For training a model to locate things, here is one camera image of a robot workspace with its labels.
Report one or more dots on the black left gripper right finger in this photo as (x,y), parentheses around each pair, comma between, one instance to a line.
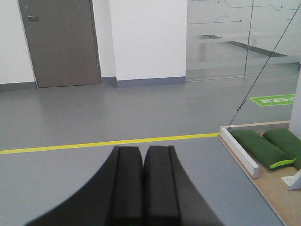
(170,197)

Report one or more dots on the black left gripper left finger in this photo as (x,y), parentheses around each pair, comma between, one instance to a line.
(113,196)

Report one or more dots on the grey-brown room door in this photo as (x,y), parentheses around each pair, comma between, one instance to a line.
(62,42)

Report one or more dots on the yellow floor tape line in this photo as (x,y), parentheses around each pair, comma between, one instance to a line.
(106,143)

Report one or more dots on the green sandbag upper left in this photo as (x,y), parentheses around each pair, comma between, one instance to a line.
(261,149)

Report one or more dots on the green sandbag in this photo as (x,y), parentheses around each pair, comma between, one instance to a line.
(261,149)
(287,142)

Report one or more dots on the plywood base platform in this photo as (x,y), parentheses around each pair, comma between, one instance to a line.
(285,203)

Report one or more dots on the green sandbag lower left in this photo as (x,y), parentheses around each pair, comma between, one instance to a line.
(287,142)

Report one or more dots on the white upright panel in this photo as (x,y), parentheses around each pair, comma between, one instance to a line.
(295,120)

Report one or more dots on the green floor sign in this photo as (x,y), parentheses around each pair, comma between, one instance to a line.
(264,101)

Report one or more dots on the white wooden base frame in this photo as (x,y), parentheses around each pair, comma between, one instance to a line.
(240,155)

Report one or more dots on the white metal bracket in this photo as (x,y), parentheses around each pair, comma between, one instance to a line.
(292,182)

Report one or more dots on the frosted glass partition wall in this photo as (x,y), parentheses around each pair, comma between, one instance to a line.
(242,38)

